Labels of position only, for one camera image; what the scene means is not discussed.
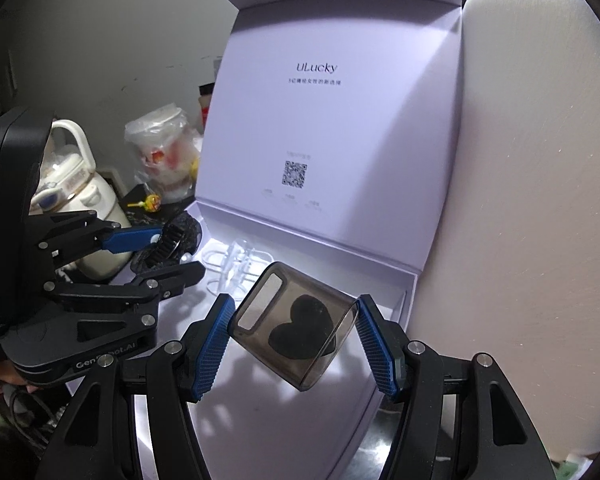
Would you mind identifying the black white checkered bow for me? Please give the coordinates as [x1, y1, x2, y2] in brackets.
[130, 211, 202, 274]

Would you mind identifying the white cartoon kettle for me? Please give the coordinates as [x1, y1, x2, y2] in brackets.
[28, 118, 133, 281]

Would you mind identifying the lavender gift box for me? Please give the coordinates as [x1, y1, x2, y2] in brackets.
[189, 0, 462, 479]

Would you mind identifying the yellow lollipop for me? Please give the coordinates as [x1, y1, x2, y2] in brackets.
[126, 194, 161, 214]

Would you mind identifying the white round cushion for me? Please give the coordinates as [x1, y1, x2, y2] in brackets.
[408, 0, 600, 460]

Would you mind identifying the smoky transparent heart case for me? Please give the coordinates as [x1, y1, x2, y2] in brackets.
[228, 261, 358, 391]

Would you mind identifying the clear plastic hair clip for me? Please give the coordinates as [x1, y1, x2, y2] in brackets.
[200, 240, 274, 304]

